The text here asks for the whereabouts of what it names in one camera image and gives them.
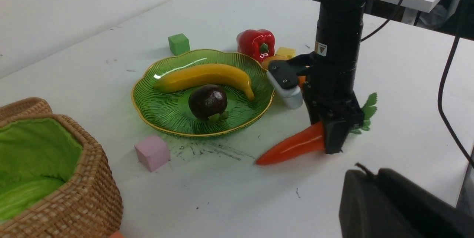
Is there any orange yellow mango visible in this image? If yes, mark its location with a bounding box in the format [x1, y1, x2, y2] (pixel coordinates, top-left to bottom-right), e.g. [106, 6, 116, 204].
[261, 55, 306, 88]

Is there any woven rattan basket green lining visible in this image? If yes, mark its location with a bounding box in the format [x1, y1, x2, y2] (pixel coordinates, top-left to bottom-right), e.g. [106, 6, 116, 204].
[0, 114, 123, 238]

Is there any orange carrot with leaves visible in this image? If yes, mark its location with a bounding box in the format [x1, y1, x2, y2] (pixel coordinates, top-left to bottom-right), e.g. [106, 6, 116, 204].
[256, 92, 378, 165]

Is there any red bell pepper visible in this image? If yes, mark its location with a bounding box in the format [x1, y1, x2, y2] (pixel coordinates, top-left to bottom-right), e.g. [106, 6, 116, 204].
[236, 29, 276, 63]

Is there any yellow foam cube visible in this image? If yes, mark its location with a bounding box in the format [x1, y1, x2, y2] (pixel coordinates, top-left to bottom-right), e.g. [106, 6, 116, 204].
[275, 46, 296, 59]

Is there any green foam cube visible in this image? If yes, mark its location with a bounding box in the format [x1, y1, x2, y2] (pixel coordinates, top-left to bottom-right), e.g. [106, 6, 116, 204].
[168, 33, 191, 56]

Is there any orange foam cube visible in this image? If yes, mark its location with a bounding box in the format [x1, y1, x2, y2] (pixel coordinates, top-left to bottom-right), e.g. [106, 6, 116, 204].
[109, 231, 125, 238]

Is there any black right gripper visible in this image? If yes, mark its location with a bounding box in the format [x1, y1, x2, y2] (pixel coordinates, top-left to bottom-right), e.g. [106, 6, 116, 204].
[287, 52, 365, 155]

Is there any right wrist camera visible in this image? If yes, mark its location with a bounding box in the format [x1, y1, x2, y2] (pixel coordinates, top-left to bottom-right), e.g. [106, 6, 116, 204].
[266, 60, 306, 110]

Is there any yellow banana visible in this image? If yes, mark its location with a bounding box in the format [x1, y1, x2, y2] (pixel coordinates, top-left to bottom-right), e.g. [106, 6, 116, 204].
[153, 64, 255, 101]

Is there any pink foam cube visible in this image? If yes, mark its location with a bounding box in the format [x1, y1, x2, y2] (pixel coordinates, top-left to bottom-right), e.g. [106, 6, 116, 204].
[135, 135, 171, 172]

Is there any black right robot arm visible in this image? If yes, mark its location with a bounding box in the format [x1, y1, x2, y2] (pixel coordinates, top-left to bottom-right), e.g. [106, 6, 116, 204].
[287, 0, 367, 155]

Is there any dark purple mangosteen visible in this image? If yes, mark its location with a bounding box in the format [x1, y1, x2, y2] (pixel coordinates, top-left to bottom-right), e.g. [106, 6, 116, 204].
[188, 84, 228, 122]

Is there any green glass leaf plate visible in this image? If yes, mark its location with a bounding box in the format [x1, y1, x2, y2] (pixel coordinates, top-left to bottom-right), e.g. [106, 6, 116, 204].
[131, 49, 275, 138]

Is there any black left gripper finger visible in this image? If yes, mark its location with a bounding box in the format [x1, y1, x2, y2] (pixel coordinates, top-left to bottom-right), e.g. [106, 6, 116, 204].
[339, 163, 474, 238]

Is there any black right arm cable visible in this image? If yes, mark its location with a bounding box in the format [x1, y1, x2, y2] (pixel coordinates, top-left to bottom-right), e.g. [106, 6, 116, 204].
[361, 0, 474, 170]

